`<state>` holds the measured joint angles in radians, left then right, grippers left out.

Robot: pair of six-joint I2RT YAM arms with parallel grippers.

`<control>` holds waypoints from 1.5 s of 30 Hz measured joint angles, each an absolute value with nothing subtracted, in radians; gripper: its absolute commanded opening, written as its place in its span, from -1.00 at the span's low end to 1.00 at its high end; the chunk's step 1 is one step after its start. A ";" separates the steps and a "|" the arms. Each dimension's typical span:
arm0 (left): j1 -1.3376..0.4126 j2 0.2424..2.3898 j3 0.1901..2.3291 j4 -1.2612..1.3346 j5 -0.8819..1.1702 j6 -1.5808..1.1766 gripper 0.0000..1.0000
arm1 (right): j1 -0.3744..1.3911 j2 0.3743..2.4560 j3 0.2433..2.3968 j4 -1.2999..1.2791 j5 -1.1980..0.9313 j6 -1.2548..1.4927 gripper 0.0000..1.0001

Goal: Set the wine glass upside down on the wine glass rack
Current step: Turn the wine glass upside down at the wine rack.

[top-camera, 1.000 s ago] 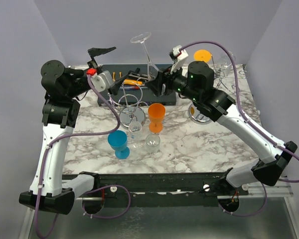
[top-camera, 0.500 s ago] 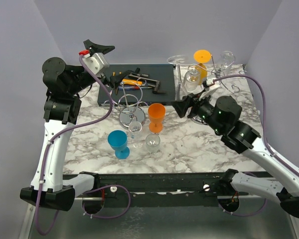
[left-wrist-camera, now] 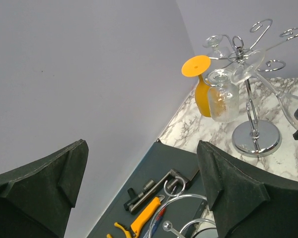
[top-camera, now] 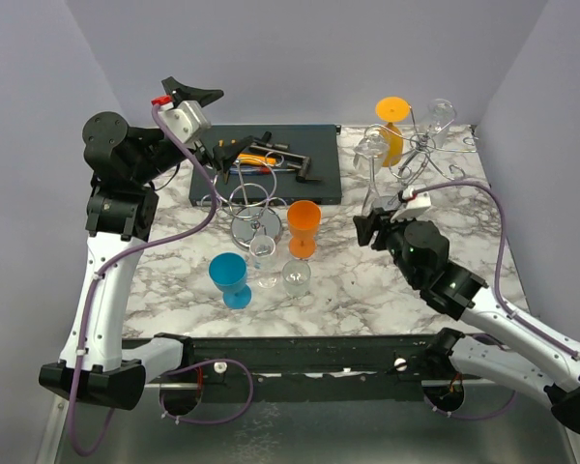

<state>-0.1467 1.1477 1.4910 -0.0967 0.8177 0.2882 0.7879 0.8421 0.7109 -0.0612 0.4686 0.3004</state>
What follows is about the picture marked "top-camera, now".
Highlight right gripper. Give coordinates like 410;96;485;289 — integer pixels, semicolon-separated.
356;206;421;286

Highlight tall chrome glass rack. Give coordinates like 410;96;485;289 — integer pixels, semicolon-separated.
363;100;465;210

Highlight yellow plastic goblet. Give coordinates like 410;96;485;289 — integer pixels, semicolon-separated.
375;96;411;167

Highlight ribbed clear wine glass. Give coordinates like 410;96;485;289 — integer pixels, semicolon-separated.
424;99;457;148

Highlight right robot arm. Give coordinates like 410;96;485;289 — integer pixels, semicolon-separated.
353;212;580;435

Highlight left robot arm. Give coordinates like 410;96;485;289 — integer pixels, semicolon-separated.
39;76;252;410

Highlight clear stemmed glass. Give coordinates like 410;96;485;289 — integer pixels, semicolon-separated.
249;235;279;289

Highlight orange plastic goblet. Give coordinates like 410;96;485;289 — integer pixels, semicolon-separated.
287;200;322;259

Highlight dark metal T tool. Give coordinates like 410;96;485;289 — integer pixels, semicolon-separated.
252;130;290;151

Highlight red blue screwdriver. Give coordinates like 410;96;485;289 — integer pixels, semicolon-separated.
230;165;296;175

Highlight dark grey tray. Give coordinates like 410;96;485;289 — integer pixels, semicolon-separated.
202;125;342;205

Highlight blue plastic goblet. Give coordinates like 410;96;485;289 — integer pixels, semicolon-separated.
209;252;251;309

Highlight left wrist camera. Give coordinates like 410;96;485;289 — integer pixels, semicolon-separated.
151;95;212;144

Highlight orange handled pliers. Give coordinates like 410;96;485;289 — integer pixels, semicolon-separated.
214;141;242;184

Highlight small chrome ring rack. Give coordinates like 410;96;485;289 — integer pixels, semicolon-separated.
216;160;283;251

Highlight black mounting base rail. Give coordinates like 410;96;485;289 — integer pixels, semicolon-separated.
144;333;465;405

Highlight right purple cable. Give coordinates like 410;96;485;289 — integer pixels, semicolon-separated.
400;178;580;421

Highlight purple cable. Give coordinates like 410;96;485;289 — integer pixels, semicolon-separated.
400;178;580;421
67;96;255;456

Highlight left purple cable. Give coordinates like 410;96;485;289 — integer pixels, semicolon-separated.
67;96;255;456

